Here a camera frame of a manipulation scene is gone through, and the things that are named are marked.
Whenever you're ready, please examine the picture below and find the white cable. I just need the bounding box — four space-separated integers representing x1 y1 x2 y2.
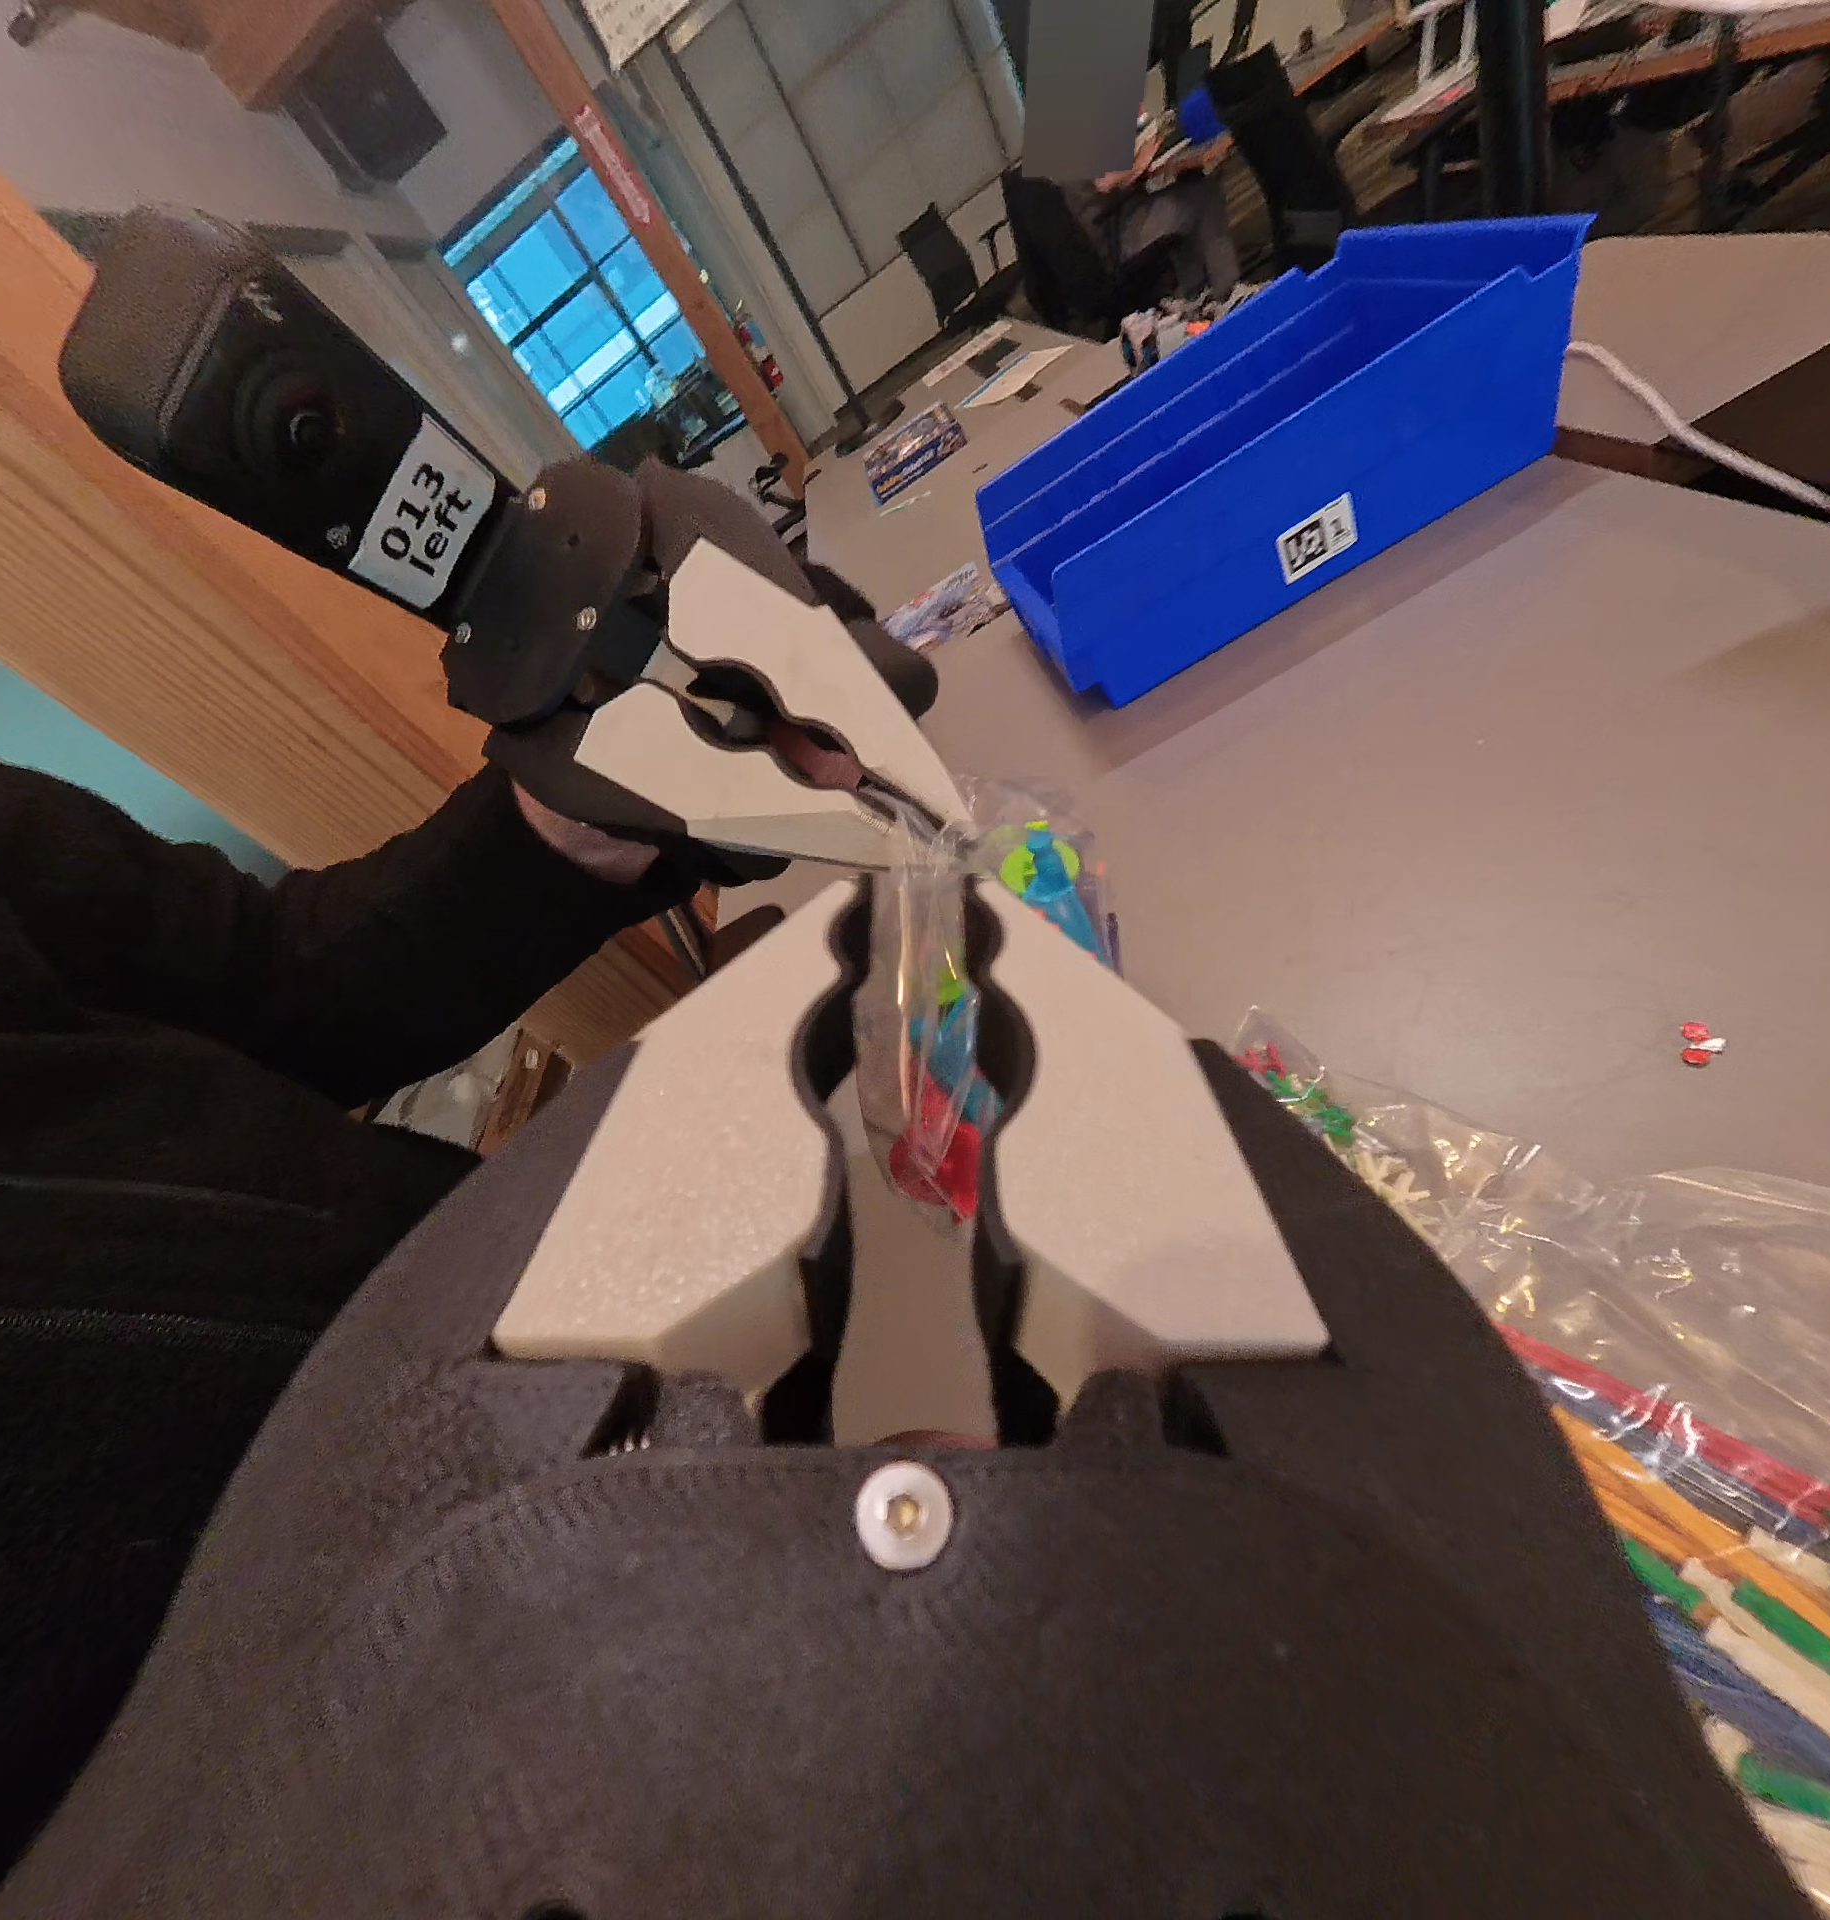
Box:
1565 339 1830 538

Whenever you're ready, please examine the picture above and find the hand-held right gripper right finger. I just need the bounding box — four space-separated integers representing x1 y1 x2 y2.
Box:
974 883 1331 1397

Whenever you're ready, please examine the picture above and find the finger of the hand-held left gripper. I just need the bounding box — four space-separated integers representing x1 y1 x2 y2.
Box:
661 538 979 827
571 679 947 874

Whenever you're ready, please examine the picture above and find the white paper sheet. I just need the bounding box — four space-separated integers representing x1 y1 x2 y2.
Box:
928 329 1078 412

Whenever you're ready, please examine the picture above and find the blue plastic bin with tag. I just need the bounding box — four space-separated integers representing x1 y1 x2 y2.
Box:
976 215 1597 712

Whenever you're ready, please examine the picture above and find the blue toy box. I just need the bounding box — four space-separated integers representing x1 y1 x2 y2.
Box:
861 403 966 508

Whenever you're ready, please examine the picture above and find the black wall speaker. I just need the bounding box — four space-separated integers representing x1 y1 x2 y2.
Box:
275 43 448 193

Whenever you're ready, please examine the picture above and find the person's left forearm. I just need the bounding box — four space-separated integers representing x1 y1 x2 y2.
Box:
181 750 724 1118

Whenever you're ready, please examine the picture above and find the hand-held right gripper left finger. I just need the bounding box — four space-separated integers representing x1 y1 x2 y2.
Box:
490 876 874 1411

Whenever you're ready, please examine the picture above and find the clear bag of colourful rods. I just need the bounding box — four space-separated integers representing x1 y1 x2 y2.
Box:
1231 1017 1830 1920

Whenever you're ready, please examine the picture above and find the black office chair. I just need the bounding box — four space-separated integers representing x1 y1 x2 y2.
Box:
898 201 1021 329
1204 43 1354 260

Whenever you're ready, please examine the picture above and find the clear bag of small parts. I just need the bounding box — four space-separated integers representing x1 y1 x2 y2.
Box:
854 771 1130 1235

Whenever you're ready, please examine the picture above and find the blue printed packet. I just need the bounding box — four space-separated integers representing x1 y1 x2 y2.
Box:
884 563 1010 651

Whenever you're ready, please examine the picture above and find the person's black clothing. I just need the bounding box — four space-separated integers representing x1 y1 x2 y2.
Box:
0 734 484 1920

